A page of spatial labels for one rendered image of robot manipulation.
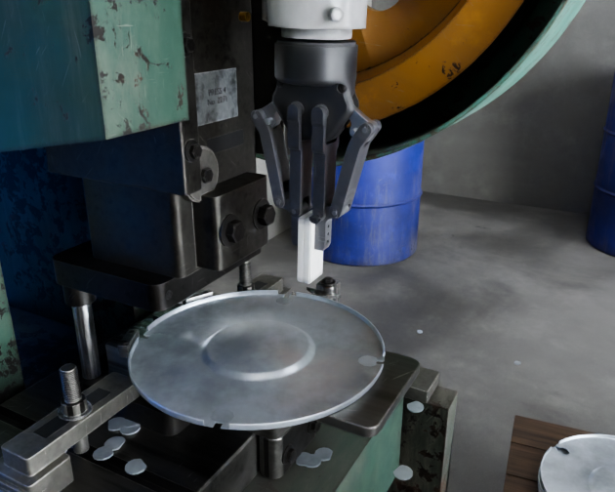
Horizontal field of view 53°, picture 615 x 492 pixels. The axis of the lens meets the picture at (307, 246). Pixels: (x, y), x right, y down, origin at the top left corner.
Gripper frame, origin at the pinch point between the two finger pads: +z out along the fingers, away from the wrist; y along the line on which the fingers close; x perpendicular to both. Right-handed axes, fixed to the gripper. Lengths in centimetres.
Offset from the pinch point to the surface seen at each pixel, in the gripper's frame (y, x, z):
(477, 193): -51, 330, 91
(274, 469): -1.3, -4.8, 25.7
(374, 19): -9.5, 36.6, -20.8
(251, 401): -1.6, -8.9, 14.0
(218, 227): -8.2, -4.6, -1.9
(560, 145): -7, 330, 54
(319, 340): -1.1, 5.1, 14.0
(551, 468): 26, 46, 54
